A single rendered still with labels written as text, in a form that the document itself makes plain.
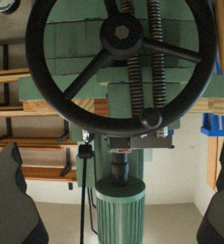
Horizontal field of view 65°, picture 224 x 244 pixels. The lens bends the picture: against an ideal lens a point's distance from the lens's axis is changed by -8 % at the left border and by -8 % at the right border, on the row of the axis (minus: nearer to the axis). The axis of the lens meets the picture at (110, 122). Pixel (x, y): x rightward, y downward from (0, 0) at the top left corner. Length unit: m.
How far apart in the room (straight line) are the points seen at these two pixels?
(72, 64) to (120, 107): 0.18
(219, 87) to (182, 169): 2.80
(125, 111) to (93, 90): 0.13
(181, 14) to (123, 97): 0.27
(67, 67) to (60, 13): 0.14
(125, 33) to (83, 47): 0.22
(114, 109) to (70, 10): 0.27
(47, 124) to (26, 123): 0.35
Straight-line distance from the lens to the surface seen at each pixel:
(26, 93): 0.51
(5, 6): 0.51
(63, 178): 2.75
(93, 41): 0.47
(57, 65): 0.48
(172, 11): 0.52
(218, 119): 1.31
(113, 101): 0.36
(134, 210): 0.66
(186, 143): 3.15
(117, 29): 0.27
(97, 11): 0.50
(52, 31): 0.50
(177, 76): 0.38
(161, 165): 3.15
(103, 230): 0.72
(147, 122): 0.22
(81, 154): 0.78
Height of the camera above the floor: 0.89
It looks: 8 degrees up
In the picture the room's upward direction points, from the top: 179 degrees clockwise
